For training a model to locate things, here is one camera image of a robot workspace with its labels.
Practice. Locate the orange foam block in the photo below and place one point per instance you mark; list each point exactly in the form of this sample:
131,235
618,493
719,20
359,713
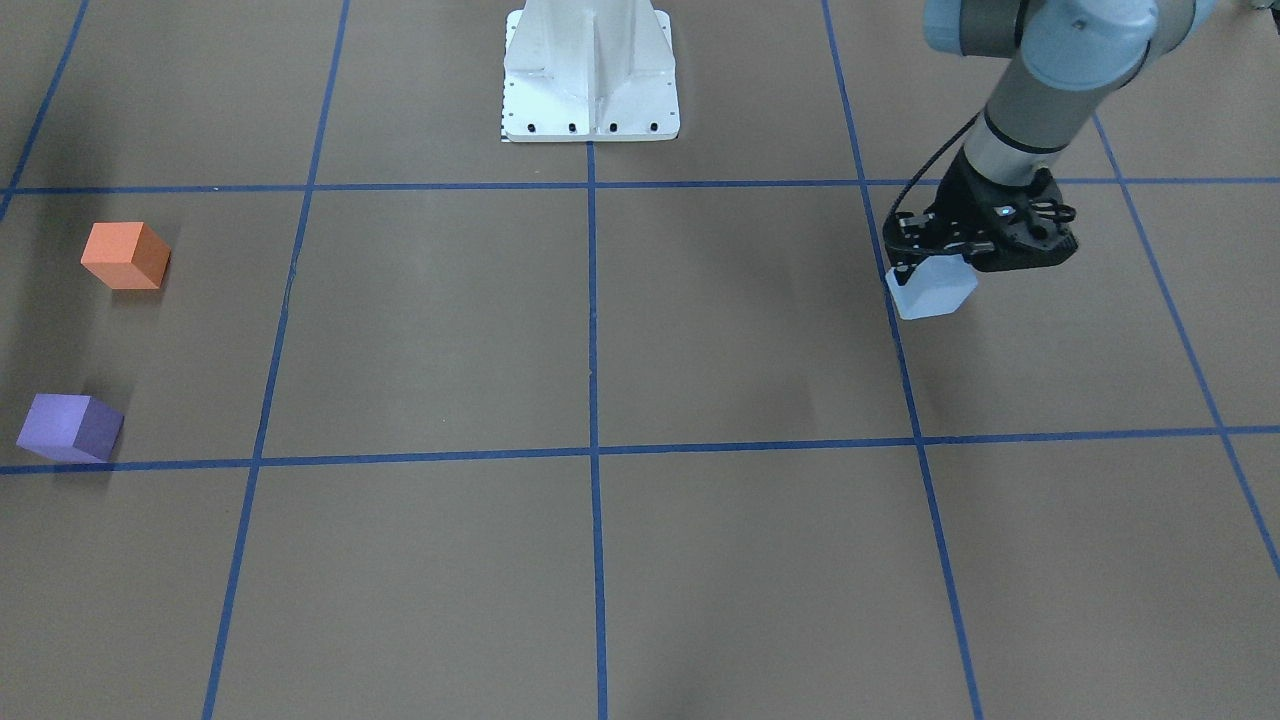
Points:
126,256

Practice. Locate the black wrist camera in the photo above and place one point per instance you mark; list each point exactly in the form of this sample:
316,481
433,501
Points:
909,239

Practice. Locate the light blue foam block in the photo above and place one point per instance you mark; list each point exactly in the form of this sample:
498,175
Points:
938,286

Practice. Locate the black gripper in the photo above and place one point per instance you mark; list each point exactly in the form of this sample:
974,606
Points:
968,196

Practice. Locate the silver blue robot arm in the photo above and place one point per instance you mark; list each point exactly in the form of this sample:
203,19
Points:
1064,58

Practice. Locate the purple foam block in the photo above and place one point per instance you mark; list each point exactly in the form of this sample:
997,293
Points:
70,428

